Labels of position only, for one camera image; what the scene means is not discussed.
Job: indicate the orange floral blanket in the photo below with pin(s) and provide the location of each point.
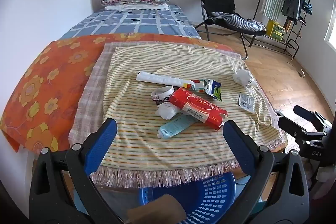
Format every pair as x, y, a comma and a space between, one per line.
39, 77

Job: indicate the window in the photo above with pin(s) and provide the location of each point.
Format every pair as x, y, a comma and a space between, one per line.
331, 24

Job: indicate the blue checked bed sheet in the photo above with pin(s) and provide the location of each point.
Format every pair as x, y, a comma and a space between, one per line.
131, 22

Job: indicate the yellow plastic crate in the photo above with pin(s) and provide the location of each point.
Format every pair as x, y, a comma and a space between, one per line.
275, 29

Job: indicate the blue plastic basket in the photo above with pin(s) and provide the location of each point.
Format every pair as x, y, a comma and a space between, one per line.
210, 195

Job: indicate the grey striped garment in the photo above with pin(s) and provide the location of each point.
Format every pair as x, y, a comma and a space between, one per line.
236, 20

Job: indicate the brown cardboard piece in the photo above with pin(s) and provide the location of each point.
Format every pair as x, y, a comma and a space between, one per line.
157, 208

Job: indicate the black white paper band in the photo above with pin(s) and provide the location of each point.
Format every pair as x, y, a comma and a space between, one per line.
157, 96

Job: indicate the small white tissue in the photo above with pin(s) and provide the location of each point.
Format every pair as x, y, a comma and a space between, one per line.
242, 77

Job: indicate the dark hanging jacket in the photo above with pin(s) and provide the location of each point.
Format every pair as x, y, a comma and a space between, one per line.
291, 3

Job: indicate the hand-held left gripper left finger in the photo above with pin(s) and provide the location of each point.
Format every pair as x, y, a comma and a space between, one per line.
102, 142

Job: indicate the long white colourful-ended packet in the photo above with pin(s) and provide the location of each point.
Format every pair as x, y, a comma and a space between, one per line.
157, 77

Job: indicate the green blue snack wrapper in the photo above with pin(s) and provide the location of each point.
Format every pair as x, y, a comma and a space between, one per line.
214, 90

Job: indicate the light blue tube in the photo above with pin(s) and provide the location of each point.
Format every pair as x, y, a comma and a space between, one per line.
176, 125

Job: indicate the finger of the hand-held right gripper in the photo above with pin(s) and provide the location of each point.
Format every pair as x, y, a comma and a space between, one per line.
312, 119
291, 125

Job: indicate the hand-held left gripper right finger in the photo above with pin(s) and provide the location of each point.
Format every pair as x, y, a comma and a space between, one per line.
236, 142

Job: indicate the red cardboard box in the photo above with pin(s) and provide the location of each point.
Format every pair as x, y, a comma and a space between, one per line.
199, 106

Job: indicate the teal hanging garment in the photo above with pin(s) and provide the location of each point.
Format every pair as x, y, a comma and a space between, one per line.
307, 7

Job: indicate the small barcode label packet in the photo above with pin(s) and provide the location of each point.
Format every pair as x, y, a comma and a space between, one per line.
246, 102

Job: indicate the black metal clothes rack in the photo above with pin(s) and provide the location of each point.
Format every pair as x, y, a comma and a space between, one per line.
294, 47

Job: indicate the teal cloth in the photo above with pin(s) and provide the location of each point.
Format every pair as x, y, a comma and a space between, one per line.
261, 205

